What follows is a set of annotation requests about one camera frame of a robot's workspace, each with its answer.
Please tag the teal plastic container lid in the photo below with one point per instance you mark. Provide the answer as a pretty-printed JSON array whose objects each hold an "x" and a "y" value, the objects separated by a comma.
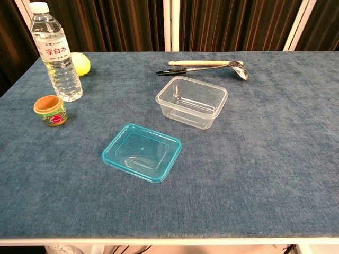
[{"x": 143, "y": 152}]

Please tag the clear plastic food container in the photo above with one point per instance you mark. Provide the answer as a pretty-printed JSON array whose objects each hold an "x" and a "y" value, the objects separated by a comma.
[{"x": 191, "y": 105}]

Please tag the light wooden stick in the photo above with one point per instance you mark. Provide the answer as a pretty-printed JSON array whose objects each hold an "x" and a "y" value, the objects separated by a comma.
[{"x": 198, "y": 63}]

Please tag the yellow tennis ball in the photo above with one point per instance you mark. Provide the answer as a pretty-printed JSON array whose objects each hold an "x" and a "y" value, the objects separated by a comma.
[{"x": 84, "y": 64}]

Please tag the small orange green cup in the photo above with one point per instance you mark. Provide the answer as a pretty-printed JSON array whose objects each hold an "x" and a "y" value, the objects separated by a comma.
[{"x": 51, "y": 113}]

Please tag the clear plastic water bottle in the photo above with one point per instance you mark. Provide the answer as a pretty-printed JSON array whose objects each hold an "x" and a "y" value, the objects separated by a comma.
[{"x": 57, "y": 55}]

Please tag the white shoe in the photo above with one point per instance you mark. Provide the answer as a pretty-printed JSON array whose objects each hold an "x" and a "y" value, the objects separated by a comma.
[{"x": 63, "y": 249}]

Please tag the white upright frame post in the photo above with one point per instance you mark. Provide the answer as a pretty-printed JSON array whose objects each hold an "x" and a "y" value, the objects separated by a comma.
[{"x": 171, "y": 23}]

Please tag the white slanted frame post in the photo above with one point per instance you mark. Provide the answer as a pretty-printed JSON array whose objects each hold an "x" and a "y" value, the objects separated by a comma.
[
  {"x": 25, "y": 10},
  {"x": 298, "y": 26}
]

